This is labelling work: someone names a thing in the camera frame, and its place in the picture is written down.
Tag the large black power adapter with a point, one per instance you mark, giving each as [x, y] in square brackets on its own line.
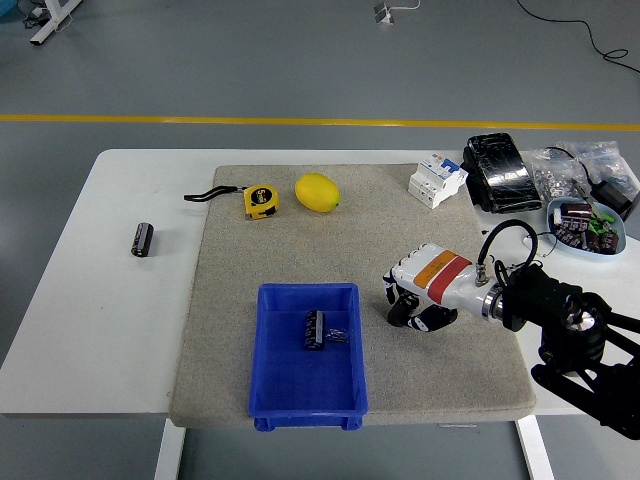
[612, 197]

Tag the black cylindrical battery white print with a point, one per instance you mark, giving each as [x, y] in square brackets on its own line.
[142, 240]
[395, 315]
[313, 330]

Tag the green connector pieces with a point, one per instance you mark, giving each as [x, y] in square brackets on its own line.
[600, 223]

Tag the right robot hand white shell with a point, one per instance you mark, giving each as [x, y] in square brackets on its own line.
[440, 275]

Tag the large brown capacitor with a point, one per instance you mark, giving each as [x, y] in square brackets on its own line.
[576, 210]

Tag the clear bag of metal nuts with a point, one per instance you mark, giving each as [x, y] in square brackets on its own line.
[550, 180]

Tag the small brown capacitor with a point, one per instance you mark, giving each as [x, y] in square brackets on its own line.
[610, 242]
[592, 241]
[570, 233]

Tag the yellow lemon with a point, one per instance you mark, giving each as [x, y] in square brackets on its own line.
[317, 192]

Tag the black device in clear wrap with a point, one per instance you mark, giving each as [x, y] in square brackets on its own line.
[502, 175]

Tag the clear bag of small parts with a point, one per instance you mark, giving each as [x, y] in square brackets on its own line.
[607, 160]

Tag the blue plastic box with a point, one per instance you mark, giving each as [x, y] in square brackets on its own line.
[307, 385]

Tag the small clear bag with part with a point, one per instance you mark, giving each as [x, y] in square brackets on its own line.
[337, 336]

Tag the white circuit breaker blue lever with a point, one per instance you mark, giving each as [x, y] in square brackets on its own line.
[436, 182]

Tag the grey-brown mat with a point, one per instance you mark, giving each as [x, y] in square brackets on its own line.
[350, 220]

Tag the white table leg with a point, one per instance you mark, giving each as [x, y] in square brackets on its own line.
[170, 450]
[537, 450]

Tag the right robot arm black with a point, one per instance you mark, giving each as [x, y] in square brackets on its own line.
[540, 300]

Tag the light blue bowl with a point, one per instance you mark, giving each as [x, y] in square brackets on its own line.
[562, 245]

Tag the white desk frame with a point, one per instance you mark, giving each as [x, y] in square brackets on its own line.
[50, 22]

